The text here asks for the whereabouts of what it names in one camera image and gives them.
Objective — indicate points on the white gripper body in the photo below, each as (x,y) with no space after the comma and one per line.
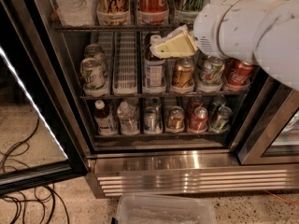
(209,28)

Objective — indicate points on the clear water bottle top left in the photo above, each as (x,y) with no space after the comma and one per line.
(76,12)

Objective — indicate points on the silver can bottom shelf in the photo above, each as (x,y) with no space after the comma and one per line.
(152,124)

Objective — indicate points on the gold can middle shelf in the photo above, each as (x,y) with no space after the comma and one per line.
(183,72)

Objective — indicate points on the iced tea bottle middle shelf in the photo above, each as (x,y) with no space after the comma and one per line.
(154,66)

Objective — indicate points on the right fridge door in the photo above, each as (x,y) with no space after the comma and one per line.
(266,141)

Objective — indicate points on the red can bottom shelf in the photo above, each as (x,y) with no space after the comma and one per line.
(197,123)

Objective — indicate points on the water bottle bottom shelf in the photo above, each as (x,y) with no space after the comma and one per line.
(128,119)

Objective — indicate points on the open glass fridge door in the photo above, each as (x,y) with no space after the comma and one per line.
(39,137)

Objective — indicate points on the green can bottom shelf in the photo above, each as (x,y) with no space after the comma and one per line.
(221,119)

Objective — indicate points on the steel fridge base grille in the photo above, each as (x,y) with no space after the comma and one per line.
(183,172)

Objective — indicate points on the rear green can left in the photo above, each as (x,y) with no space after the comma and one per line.
(95,51)

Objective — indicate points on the clear plastic bin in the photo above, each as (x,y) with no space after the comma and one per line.
(161,209)

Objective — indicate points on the front red cola can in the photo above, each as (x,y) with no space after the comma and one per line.
(239,73)

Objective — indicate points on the tea bottle bottom shelf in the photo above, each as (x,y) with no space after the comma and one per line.
(103,115)

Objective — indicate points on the front green 7up can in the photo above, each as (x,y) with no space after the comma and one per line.
(92,73)

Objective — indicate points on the gold can bottom shelf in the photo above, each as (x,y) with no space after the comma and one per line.
(175,119)

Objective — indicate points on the front green white can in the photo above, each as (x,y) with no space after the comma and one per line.
(211,70)

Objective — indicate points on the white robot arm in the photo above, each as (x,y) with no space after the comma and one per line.
(261,32)

